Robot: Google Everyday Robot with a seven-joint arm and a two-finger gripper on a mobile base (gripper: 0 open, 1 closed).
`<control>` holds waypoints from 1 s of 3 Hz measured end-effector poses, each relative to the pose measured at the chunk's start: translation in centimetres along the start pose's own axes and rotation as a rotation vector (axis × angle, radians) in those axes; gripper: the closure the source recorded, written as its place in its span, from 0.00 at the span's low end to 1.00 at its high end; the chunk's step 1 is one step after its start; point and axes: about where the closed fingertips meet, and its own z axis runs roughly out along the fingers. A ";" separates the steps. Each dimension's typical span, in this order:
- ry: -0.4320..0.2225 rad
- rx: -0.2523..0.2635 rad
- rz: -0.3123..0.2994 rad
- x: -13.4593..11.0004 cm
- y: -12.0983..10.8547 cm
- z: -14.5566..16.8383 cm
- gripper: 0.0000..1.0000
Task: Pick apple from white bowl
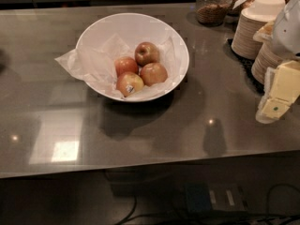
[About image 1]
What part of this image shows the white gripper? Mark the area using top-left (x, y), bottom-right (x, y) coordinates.
top-left (253, 0), bottom-right (300, 124)

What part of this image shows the dark box under table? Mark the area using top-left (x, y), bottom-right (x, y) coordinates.
top-left (185, 183), bottom-right (248, 215)

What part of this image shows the front apple with sticker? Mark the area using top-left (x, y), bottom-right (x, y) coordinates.
top-left (116, 72), bottom-right (144, 97)

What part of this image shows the back paper bowl stack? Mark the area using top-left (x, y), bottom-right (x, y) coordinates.
top-left (231, 0), bottom-right (285, 60)

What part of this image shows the glass jar with grains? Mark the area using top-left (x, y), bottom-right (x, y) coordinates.
top-left (195, 0), bottom-right (233, 26)

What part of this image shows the black mat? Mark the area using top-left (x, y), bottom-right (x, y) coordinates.
top-left (227, 38), bottom-right (264, 96)

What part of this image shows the red apple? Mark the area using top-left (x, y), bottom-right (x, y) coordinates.
top-left (134, 42), bottom-right (160, 67)
top-left (140, 63), bottom-right (168, 86)
top-left (114, 56), bottom-right (139, 76)

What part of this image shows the paper bowl stack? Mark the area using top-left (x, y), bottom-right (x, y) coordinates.
top-left (231, 0), bottom-right (285, 60)
top-left (251, 44), bottom-right (283, 84)

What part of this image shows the white round bowl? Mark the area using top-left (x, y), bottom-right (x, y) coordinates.
top-left (76, 13), bottom-right (189, 94)

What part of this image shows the front paper bowl stack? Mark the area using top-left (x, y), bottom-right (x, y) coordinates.
top-left (251, 44), bottom-right (283, 84)

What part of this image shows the white paper liner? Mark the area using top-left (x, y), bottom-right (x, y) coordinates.
top-left (56, 34), bottom-right (179, 102)

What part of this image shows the black cable on floor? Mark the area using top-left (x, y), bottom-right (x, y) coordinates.
top-left (113, 183), bottom-right (300, 225)

